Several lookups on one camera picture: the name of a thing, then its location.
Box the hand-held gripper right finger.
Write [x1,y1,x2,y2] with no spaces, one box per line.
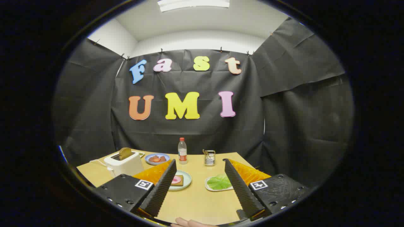
[223,159,311,221]

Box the pale green round plate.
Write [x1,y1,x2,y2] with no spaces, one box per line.
[168,170,192,191]

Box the white square plate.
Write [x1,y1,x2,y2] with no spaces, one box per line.
[205,175,234,192]

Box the white toaster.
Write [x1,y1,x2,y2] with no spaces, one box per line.
[104,151,145,178]

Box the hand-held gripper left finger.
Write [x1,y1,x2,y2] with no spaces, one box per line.
[94,159,177,218]

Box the clear plastic bottle red cap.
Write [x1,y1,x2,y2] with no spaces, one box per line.
[178,137,188,165]

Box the metal wire cutlery holder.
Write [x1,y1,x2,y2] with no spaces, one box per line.
[204,150,216,166]

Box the ceiling light panel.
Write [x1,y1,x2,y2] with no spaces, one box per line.
[157,0,230,12]

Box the green lettuce leaf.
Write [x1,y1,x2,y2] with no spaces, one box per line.
[207,174,232,190]

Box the black backdrop cloth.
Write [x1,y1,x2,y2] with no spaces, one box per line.
[54,17,354,189]

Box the blue round plate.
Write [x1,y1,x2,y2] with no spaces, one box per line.
[145,153,170,166]

